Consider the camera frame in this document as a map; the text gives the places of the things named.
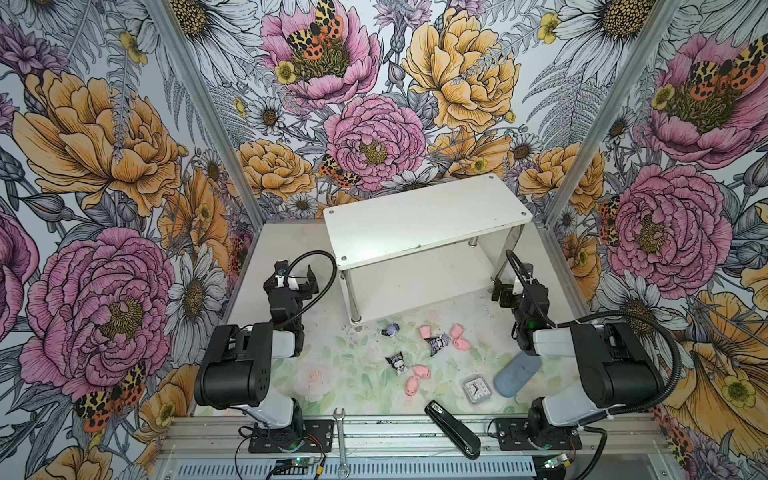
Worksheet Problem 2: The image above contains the green circuit board right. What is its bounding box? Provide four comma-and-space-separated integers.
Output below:
542, 453, 571, 469

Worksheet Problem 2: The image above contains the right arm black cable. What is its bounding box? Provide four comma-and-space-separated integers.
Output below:
505, 248, 683, 480

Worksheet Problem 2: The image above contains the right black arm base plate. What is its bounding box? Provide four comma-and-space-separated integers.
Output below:
487, 417, 582, 451

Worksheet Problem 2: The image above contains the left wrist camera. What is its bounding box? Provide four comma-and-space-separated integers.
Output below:
272, 260, 298, 291

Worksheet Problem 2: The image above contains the pink toy upper right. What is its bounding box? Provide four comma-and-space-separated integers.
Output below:
449, 324, 464, 339

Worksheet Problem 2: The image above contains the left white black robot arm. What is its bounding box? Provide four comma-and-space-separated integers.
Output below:
193, 274, 319, 436

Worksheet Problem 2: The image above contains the aluminium front rail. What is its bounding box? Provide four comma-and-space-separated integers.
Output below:
150, 414, 685, 479

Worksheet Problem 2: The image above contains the black stapler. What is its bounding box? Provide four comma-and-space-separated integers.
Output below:
424, 400, 482, 460

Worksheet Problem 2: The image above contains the silver wrench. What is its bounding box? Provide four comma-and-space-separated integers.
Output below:
332, 408, 351, 479

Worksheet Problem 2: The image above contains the green circuit board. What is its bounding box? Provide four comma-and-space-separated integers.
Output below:
542, 453, 571, 469
274, 457, 322, 470

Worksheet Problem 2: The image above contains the black white kuromi toy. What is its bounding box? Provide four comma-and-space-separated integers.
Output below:
425, 334, 452, 357

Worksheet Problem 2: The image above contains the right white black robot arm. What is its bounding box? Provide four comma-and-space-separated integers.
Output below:
491, 279, 665, 449

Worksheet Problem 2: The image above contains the green circuit board left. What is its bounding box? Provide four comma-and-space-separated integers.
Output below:
274, 457, 322, 470

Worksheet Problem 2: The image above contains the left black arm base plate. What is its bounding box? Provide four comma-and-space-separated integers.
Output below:
247, 419, 336, 454

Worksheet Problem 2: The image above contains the purple round toy figure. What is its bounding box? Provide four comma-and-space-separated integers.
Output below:
381, 323, 400, 337

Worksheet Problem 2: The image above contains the white two-tier shelf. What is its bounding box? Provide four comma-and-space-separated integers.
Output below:
324, 174, 533, 327

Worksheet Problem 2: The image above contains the pink toy right lower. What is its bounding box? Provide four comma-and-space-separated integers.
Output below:
453, 337, 471, 352

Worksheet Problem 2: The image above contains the pink toy centre lower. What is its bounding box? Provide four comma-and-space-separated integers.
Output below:
405, 376, 419, 397

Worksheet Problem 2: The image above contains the pink toy centre upper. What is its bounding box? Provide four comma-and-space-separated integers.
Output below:
413, 365, 431, 380

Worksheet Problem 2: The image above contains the small square white clock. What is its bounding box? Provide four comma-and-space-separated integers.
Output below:
462, 375, 493, 405

